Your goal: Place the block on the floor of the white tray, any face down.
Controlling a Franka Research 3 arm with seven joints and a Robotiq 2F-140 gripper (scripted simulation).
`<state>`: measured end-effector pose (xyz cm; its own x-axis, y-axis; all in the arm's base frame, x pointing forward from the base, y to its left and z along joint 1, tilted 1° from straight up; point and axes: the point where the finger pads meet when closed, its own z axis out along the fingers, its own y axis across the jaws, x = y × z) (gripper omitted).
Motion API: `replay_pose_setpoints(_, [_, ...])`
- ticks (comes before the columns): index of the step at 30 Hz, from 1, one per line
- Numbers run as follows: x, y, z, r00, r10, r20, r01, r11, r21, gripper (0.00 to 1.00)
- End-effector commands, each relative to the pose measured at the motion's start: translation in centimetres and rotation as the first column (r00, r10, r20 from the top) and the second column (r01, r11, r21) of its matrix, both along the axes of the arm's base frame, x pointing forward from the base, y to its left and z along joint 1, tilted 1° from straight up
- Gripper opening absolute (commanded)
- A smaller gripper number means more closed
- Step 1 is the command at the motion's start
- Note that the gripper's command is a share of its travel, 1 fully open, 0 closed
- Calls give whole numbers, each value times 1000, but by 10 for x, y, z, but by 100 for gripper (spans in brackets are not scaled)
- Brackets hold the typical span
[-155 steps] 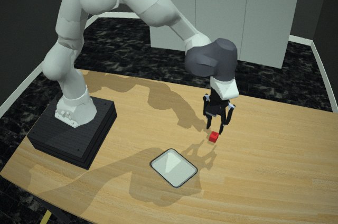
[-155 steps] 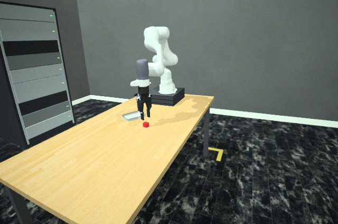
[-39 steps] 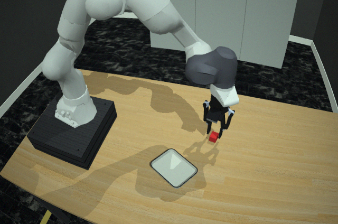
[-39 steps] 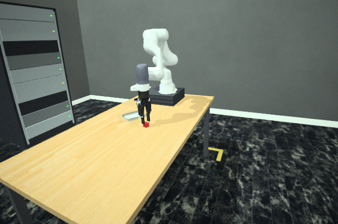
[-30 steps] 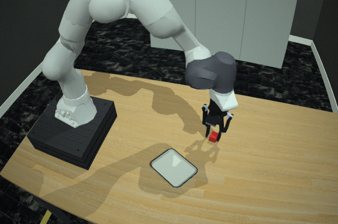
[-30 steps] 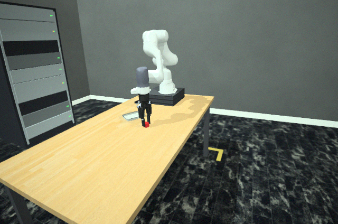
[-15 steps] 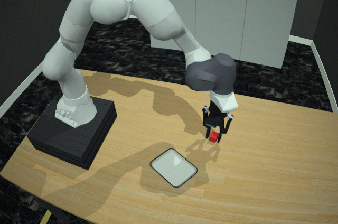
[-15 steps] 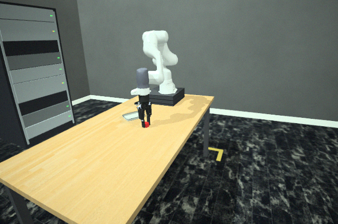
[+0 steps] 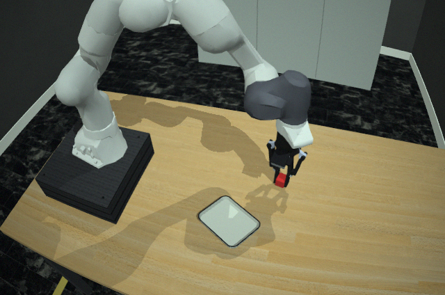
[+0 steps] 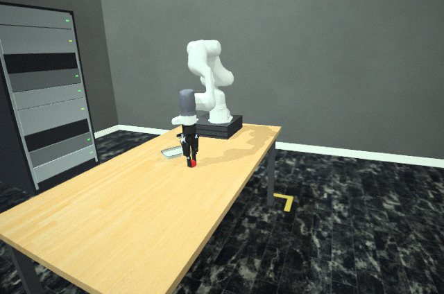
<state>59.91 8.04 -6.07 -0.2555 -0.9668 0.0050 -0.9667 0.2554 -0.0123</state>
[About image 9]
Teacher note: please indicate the red block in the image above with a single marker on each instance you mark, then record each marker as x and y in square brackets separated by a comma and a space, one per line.
[280, 180]

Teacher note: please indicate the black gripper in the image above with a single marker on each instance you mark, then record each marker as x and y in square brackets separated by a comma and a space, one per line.
[283, 143]

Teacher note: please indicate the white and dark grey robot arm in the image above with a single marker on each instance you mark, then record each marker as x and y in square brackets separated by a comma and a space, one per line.
[284, 98]

